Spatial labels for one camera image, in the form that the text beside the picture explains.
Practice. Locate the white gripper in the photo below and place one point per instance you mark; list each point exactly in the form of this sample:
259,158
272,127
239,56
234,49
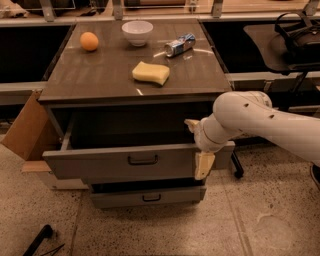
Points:
203,137

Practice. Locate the grey top drawer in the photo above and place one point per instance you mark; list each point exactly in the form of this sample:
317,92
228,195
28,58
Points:
111,150

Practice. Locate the grey drawer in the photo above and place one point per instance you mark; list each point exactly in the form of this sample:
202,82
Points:
148,197
111,150

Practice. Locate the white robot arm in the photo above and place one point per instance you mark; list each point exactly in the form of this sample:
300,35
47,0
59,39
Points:
251,112

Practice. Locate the grey drawer cabinet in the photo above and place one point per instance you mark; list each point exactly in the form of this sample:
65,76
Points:
100,82

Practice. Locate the grey bottom drawer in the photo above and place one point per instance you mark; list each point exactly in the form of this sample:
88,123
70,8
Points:
148,197

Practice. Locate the black table leg with caster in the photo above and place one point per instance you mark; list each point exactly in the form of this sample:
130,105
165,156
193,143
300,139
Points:
245,142

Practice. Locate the yellow sponge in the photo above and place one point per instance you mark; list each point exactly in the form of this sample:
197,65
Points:
155,73

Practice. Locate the black office chair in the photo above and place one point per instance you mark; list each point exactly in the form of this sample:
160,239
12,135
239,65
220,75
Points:
274,53

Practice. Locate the white bowl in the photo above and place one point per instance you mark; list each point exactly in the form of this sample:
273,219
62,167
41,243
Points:
137,32

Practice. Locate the black headset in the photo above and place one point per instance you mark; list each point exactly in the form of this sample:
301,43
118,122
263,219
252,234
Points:
301,39

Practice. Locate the orange fruit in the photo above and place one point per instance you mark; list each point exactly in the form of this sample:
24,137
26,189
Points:
89,41

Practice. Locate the brown cardboard box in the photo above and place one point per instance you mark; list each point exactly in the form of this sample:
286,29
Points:
30,135

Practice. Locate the black tool on floor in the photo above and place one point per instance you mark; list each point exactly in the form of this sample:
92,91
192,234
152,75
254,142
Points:
45,233

